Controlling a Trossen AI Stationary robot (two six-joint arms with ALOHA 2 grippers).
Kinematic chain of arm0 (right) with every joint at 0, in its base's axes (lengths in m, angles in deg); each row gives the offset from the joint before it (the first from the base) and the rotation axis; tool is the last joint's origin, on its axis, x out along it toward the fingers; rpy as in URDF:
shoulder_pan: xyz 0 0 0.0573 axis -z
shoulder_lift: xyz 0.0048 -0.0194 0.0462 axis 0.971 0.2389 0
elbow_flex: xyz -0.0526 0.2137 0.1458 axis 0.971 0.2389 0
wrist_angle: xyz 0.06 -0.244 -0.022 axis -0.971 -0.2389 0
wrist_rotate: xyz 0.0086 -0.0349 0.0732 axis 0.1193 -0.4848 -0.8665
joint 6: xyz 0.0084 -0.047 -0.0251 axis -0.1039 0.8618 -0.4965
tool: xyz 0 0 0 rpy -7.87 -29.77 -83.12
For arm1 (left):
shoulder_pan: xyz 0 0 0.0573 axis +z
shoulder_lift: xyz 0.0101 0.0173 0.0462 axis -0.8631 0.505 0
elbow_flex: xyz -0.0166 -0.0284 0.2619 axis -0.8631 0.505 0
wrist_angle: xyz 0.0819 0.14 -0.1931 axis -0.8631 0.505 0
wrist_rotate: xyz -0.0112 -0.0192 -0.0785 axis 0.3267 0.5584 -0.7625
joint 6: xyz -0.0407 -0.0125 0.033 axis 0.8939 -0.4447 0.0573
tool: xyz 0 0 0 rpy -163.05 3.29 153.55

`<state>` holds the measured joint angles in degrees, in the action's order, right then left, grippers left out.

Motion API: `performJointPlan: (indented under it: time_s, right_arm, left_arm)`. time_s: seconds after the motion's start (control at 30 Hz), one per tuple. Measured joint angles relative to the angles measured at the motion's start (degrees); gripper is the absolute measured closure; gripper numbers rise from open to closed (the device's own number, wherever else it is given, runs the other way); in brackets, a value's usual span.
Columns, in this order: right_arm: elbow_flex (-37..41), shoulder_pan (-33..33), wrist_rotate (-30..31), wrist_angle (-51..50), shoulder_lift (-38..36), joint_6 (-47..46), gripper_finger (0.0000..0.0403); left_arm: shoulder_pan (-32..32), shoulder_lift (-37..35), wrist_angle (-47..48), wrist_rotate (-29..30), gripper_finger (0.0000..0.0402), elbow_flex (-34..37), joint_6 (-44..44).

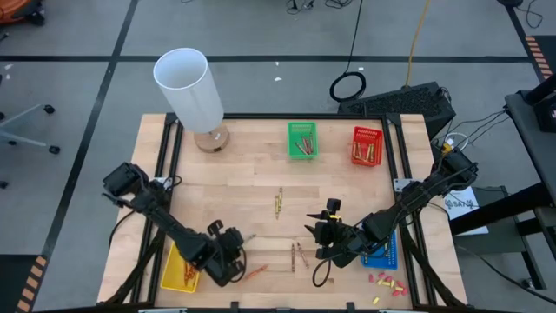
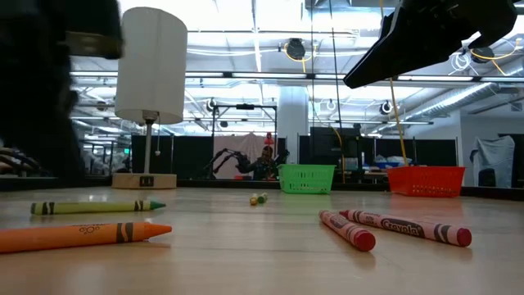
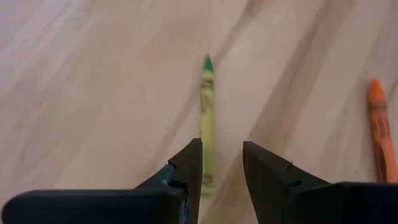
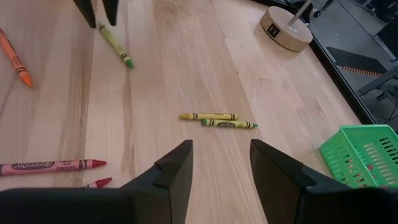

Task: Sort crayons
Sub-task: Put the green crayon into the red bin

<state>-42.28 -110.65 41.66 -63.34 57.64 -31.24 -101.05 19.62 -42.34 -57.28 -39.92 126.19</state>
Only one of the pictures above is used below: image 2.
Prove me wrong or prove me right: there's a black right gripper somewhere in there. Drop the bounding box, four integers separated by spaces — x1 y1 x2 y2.
342 0 519 89

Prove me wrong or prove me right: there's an orange crayon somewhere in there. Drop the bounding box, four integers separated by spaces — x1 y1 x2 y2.
0 221 174 255

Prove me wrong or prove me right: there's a black partition panel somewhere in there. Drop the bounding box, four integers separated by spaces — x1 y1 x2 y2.
359 137 458 167
130 134 214 180

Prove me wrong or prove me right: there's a black monitor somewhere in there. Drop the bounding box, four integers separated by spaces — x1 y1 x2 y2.
309 126 362 166

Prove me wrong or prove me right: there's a blue bin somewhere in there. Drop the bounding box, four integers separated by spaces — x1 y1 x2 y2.
373 155 412 170

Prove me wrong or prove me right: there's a red plastic basket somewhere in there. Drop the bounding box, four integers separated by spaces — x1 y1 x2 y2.
386 166 467 199

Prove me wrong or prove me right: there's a white draped cloth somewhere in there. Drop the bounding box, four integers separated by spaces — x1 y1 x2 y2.
469 134 517 188

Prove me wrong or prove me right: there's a green plastic basket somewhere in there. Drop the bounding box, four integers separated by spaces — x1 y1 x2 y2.
277 164 337 195

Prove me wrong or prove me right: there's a seated person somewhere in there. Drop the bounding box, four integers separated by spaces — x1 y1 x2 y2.
245 145 284 181

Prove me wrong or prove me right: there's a beige curtain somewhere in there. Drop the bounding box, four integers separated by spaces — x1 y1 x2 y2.
212 133 280 180

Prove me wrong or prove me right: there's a white lamp with wooden base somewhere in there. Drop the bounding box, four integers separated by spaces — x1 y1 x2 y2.
111 7 188 190

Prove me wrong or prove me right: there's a black hanging cable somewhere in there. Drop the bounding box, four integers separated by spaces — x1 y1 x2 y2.
328 0 346 184

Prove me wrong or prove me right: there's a yellow hanging cable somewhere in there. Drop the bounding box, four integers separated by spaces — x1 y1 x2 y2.
378 0 409 167

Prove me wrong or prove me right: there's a black frame stand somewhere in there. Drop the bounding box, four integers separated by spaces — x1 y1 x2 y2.
210 103 278 165

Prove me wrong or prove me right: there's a black table frame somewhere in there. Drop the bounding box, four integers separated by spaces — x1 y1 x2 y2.
0 175 524 202

